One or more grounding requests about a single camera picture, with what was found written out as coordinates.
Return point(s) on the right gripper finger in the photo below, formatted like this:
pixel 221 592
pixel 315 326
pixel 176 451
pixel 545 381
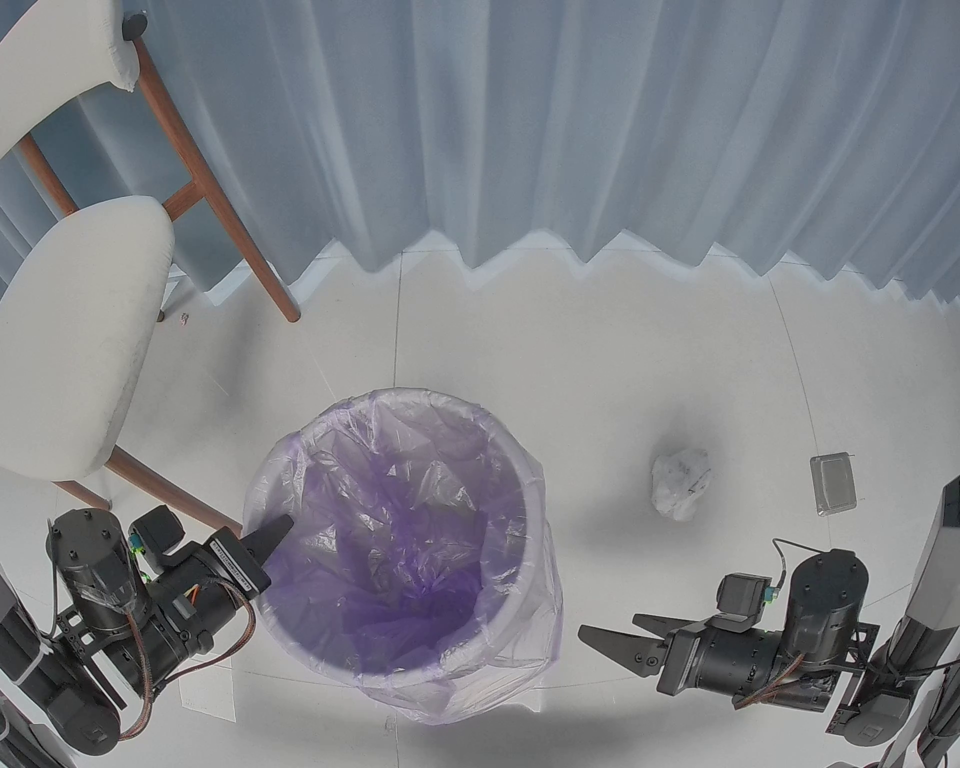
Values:
pixel 626 645
pixel 664 624

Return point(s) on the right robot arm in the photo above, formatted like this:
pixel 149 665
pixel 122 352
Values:
pixel 825 592

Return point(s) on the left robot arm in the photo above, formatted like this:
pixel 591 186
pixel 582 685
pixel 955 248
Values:
pixel 82 570

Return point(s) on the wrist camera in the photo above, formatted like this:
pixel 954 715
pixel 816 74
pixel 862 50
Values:
pixel 742 596
pixel 157 532

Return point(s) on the pale blue curtain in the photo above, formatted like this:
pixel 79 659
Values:
pixel 525 112

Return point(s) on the white cushioned wooden chair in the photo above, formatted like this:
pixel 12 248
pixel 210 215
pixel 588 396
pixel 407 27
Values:
pixel 75 337

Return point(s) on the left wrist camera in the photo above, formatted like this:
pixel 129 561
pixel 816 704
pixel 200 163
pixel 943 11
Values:
pixel 157 532

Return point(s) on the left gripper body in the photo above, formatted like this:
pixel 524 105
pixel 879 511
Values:
pixel 195 607

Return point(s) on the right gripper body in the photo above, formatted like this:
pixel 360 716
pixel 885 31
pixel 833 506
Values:
pixel 735 660

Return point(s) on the crumpled white plastic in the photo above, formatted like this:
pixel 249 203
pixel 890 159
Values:
pixel 679 487

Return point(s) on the white trash bin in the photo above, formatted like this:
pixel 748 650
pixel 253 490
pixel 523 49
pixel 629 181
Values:
pixel 531 517

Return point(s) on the purple plastic bag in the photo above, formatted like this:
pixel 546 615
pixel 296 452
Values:
pixel 405 570

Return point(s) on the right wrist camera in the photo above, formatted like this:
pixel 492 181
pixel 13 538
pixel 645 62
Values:
pixel 742 596

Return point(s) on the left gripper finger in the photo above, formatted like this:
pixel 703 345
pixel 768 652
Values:
pixel 266 536

